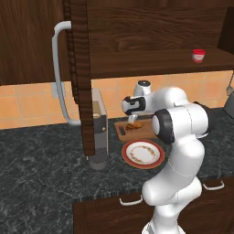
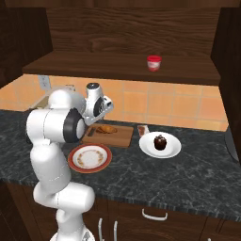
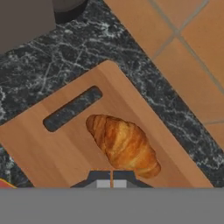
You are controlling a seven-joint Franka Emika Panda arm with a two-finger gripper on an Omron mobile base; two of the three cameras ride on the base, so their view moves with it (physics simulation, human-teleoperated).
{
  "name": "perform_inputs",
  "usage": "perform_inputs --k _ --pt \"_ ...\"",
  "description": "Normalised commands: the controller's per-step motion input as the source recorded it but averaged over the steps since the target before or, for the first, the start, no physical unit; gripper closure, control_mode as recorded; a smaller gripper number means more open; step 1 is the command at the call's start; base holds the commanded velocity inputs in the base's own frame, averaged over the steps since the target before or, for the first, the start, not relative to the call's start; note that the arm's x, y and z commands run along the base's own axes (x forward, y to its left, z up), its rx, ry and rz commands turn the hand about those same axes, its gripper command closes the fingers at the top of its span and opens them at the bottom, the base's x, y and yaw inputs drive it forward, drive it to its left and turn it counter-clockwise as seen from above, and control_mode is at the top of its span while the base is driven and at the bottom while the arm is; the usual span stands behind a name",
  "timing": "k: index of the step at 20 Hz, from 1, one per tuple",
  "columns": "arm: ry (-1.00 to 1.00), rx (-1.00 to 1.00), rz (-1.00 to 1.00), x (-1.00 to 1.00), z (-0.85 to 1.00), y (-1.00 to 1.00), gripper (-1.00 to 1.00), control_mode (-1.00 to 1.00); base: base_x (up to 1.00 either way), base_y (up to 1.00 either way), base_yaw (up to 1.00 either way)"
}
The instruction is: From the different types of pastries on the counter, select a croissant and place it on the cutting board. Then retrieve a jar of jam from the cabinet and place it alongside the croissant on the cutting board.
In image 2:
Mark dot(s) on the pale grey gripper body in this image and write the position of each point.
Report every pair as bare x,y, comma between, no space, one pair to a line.
94,120

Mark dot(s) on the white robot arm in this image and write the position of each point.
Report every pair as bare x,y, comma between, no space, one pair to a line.
47,150

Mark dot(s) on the golden brown croissant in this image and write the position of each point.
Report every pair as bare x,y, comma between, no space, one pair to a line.
106,129

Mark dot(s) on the wooden cutting board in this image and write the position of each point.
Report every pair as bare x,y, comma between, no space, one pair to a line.
120,136

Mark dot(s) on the red lidded jam jar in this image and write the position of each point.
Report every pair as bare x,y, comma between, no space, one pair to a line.
154,63

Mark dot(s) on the dark wooden cabinet door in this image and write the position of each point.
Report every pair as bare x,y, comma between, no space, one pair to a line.
230,69
22,40

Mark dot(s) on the red rimmed patterned plate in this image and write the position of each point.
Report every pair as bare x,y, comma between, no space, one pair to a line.
90,157

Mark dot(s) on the small brown and white pastry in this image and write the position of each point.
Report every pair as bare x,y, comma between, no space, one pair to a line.
142,130

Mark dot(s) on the beige box on worktop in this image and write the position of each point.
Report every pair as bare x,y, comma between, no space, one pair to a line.
39,103

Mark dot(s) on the dark chocolate cupcake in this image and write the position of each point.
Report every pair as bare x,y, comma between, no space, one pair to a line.
160,142

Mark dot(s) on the plain white plate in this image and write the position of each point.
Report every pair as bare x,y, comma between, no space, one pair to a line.
172,149

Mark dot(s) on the dark wooden base cupboard door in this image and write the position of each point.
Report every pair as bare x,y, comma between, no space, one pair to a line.
28,213

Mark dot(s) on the dark wooden drawer front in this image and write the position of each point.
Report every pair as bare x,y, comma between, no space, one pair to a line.
175,226

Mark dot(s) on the white wall socket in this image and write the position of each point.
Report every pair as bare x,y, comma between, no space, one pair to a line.
71,87
44,82

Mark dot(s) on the dark wooden wall cabinet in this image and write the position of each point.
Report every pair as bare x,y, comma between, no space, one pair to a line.
125,37

